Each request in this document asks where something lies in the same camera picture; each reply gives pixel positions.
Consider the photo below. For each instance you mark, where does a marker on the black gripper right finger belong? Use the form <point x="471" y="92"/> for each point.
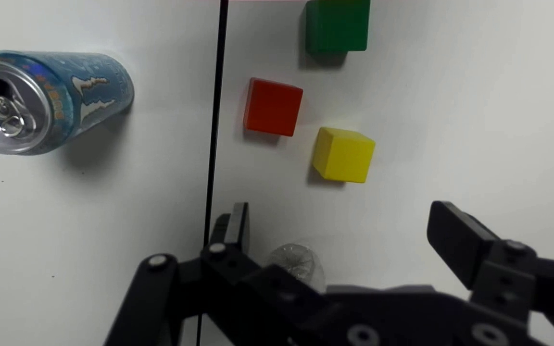
<point x="481" y="257"/>

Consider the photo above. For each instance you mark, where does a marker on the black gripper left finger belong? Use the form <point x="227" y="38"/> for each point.
<point x="225" y="282"/>

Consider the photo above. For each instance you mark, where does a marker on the red cube block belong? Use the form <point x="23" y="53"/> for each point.
<point x="273" y="109"/>

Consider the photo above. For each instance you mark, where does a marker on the green cube block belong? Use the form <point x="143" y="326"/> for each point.
<point x="337" y="26"/>

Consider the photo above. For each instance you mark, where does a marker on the blue drink can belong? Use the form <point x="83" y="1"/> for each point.
<point x="66" y="97"/>

